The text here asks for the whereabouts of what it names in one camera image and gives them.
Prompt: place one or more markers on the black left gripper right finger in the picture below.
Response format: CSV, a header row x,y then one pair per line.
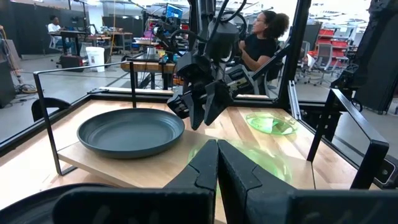
x,y
280,208

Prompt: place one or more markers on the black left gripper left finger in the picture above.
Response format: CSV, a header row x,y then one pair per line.
x,y
140,205

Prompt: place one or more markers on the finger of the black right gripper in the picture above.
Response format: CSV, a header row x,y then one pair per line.
x,y
217,99
196,110

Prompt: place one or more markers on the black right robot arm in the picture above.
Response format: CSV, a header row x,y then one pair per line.
x,y
202,15

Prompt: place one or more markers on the wooden top work table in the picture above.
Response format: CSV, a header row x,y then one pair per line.
x,y
146,66

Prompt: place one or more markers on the monitor with blue screen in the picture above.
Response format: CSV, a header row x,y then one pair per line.
x,y
174,12

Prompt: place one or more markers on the person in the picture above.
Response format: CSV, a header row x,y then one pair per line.
x,y
261,46
55,28

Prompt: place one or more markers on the white plastic bucket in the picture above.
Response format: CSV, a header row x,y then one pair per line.
x,y
95,59

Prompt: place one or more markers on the grey office chair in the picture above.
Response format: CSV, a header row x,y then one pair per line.
x,y
323,59

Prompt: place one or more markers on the black equipment case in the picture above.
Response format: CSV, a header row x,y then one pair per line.
x,y
71,62

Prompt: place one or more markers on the red storage bins rack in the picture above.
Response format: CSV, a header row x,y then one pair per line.
x,y
334,42

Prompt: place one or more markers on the black table clamp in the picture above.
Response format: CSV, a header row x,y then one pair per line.
x,y
49,104

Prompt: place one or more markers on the small square camera box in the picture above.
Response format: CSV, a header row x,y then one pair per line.
x,y
385,172

